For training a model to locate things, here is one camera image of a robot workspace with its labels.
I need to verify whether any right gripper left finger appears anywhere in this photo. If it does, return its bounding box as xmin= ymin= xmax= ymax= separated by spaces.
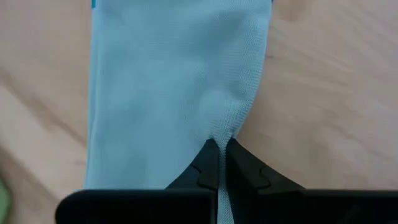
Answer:
xmin=55 ymin=138 xmax=221 ymax=224

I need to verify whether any blue microfiber towel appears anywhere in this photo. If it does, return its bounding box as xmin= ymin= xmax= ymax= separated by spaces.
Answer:
xmin=83 ymin=0 xmax=274 ymax=224

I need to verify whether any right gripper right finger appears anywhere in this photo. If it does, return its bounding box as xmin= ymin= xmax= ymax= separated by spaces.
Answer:
xmin=225 ymin=138 xmax=398 ymax=224

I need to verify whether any green microfiber towel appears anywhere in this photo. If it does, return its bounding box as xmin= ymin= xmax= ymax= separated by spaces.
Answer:
xmin=0 ymin=179 xmax=12 ymax=218

